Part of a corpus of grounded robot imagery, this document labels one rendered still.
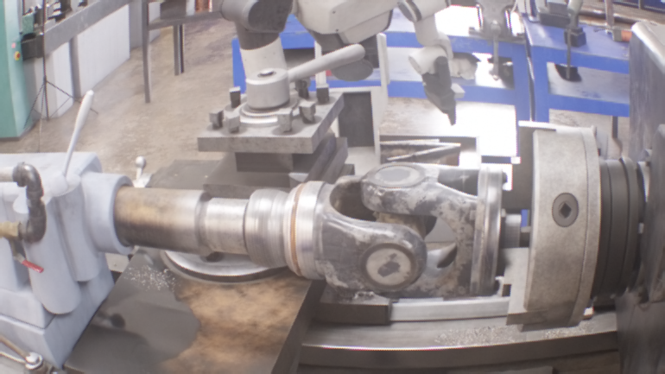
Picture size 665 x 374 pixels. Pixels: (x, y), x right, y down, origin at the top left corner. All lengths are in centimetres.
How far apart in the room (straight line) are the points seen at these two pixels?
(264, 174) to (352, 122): 91
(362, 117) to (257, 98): 93
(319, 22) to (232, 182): 63
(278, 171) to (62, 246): 39
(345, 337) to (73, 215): 48
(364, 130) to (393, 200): 118
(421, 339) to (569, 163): 45
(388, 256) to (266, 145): 29
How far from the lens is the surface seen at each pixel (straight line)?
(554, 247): 75
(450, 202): 81
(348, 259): 83
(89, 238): 98
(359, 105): 197
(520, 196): 84
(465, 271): 84
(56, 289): 98
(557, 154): 78
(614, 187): 81
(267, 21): 159
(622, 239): 80
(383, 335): 113
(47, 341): 108
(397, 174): 85
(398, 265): 82
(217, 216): 90
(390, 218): 85
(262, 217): 87
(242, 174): 111
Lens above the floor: 152
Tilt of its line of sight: 25 degrees down
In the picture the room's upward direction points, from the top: 5 degrees counter-clockwise
